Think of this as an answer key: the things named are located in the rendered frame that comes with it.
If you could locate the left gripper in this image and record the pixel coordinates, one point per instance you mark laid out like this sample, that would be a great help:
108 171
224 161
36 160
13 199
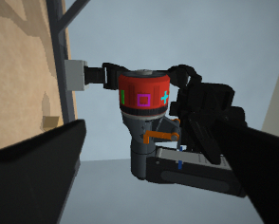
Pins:
197 127

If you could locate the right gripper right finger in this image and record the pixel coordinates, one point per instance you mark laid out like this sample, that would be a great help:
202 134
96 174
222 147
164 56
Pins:
253 156

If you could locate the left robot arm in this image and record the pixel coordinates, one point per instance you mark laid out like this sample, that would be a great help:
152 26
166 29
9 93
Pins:
179 75

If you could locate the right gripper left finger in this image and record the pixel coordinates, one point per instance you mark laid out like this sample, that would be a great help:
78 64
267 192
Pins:
34 173

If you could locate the small tan block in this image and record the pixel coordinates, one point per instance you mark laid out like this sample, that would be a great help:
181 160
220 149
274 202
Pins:
52 122

